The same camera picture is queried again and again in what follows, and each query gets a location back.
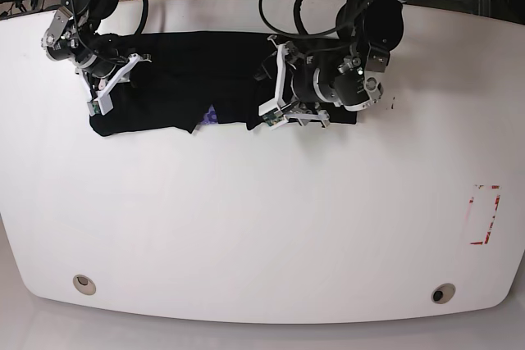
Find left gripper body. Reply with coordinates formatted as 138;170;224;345
258;34;330;128

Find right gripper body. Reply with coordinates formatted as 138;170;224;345
75;53;152;102

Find black T-shirt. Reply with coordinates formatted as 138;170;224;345
89;30;357;138

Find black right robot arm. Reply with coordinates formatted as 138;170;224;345
42;0;149;102

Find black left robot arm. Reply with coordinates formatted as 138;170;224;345
258;0;406;128

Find red tape rectangle marking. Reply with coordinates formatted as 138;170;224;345
465;184;501;246

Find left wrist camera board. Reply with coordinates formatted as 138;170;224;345
262;110;288;129

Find left table cable grommet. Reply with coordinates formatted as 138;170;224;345
73;275;96;296

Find table cable grommet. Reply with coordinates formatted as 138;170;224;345
431;283;456;304
73;275;96;296

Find right table cable grommet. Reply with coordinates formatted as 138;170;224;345
431;283;456;304

